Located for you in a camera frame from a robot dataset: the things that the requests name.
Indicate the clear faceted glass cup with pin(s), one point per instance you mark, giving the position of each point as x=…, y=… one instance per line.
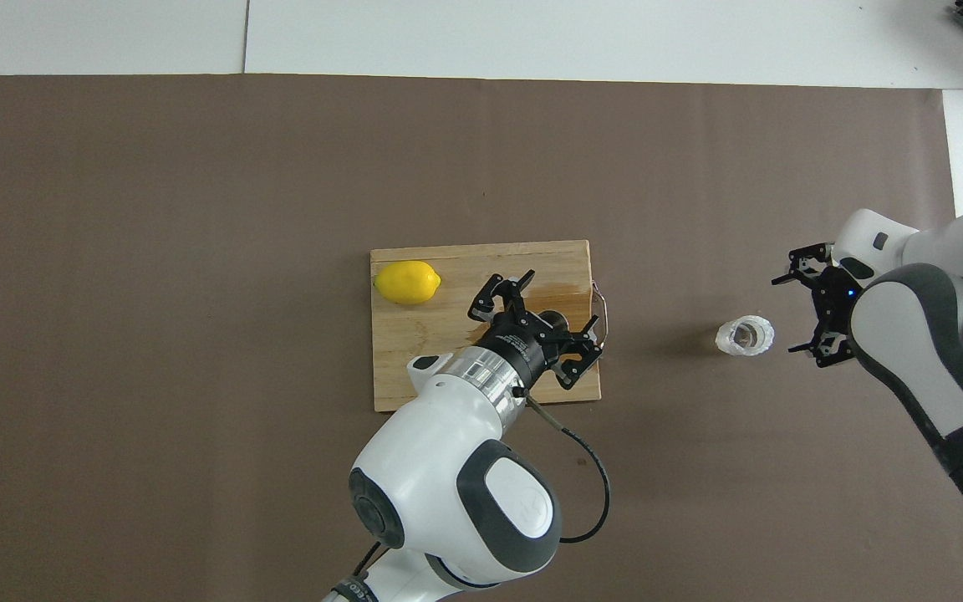
x=745, y=336

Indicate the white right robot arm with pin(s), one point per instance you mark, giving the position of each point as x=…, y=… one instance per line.
x=924, y=351

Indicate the wooden cutting board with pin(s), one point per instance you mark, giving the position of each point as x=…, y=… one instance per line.
x=415, y=351

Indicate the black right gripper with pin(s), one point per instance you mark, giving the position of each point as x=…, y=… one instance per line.
x=837, y=305

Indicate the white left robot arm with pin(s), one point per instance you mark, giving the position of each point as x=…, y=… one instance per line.
x=431, y=468

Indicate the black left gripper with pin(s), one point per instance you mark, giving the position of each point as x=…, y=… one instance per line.
x=527, y=347

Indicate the yellow lemon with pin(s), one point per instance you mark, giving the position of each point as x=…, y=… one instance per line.
x=406, y=283

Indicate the brown paper table mat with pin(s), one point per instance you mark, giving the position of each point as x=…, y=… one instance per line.
x=197, y=376

